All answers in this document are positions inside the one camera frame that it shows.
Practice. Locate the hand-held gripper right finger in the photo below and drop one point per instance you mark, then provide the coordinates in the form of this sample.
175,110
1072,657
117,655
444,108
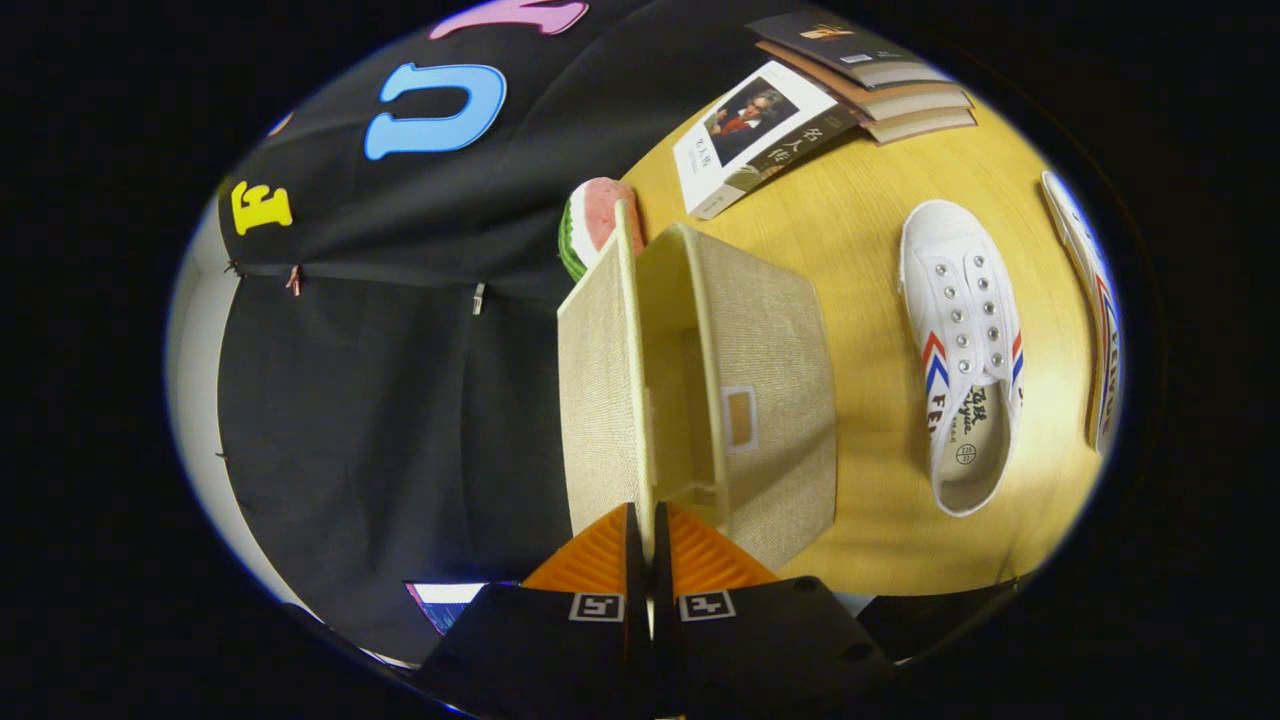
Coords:
662,600

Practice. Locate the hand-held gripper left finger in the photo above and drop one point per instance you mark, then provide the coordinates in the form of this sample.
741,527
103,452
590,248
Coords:
633,600

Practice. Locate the beige fabric storage box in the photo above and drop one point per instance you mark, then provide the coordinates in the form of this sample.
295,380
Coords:
780,350

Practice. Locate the white canvas shoe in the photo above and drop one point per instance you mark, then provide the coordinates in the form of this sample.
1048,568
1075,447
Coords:
960,300
1095,300

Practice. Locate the silver clip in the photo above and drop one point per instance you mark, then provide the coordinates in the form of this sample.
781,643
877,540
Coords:
478,299

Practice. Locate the watermelon slice plush toy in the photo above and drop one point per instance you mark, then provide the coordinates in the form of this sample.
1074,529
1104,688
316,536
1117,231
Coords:
600,215

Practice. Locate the red clip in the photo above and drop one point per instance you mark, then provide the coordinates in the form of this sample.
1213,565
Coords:
294,282

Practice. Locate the white portrait cover book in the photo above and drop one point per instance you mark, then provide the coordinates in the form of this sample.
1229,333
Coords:
760,130

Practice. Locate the thin brown cover book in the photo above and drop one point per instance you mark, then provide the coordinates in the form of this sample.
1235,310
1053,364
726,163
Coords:
920,125

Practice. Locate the thick brown cover book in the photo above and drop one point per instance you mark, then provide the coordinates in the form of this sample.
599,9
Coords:
900,102

